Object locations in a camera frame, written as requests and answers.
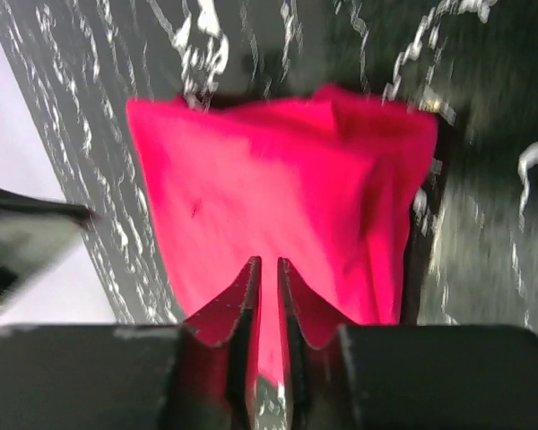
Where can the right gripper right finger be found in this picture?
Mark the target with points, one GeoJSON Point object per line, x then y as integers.
{"type": "Point", "coordinates": [309, 326]}

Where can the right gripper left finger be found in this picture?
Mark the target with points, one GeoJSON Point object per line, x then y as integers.
{"type": "Point", "coordinates": [219, 364]}

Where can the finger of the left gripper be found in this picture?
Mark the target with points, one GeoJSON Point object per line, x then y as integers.
{"type": "Point", "coordinates": [33, 233]}

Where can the pink red t shirt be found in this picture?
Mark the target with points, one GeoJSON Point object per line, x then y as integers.
{"type": "Point", "coordinates": [325, 182]}

